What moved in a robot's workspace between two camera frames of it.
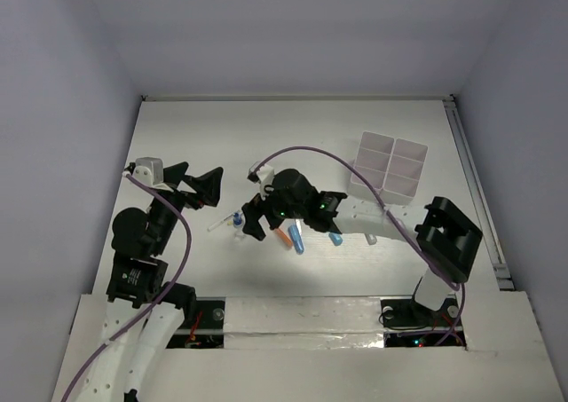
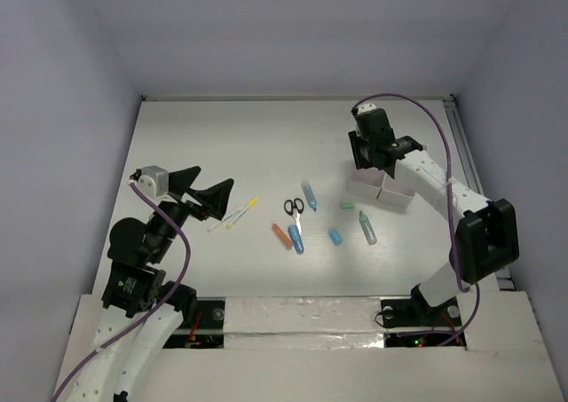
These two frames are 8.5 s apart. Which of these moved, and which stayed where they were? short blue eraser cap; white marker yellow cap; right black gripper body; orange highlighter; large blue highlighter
Moved: white marker yellow cap; right black gripper body
Stayed: large blue highlighter; short blue eraser cap; orange highlighter
